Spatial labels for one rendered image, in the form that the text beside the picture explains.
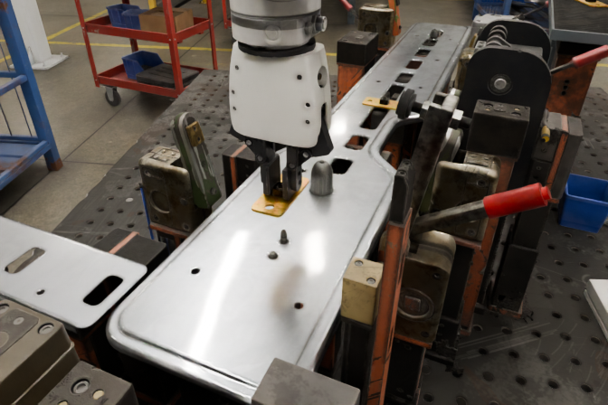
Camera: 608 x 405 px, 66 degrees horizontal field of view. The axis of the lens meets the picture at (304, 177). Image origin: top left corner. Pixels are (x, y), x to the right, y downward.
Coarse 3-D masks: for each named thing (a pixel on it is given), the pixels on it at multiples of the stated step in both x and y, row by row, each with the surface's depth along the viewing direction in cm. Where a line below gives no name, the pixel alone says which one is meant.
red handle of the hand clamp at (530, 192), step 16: (512, 192) 43; (528, 192) 42; (544, 192) 42; (464, 208) 46; (480, 208) 45; (496, 208) 44; (512, 208) 43; (528, 208) 42; (416, 224) 48; (432, 224) 48; (448, 224) 47
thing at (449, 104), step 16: (448, 96) 42; (400, 112) 42; (416, 112) 43; (432, 112) 41; (448, 112) 40; (432, 128) 42; (448, 128) 43; (416, 144) 43; (432, 144) 42; (416, 160) 44; (432, 160) 43; (416, 176) 45; (416, 192) 45; (416, 208) 46
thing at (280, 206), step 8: (280, 176) 58; (280, 184) 55; (304, 184) 56; (272, 192) 54; (280, 192) 54; (296, 192) 55; (264, 200) 53; (272, 200) 53; (280, 200) 53; (256, 208) 52; (264, 208) 52; (280, 208) 52; (288, 208) 52; (272, 216) 51; (280, 216) 51
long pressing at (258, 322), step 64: (384, 64) 116; (448, 64) 115; (384, 128) 85; (256, 192) 68; (384, 192) 68; (192, 256) 56; (256, 256) 56; (320, 256) 56; (128, 320) 48; (192, 320) 48; (256, 320) 48; (320, 320) 48; (256, 384) 42
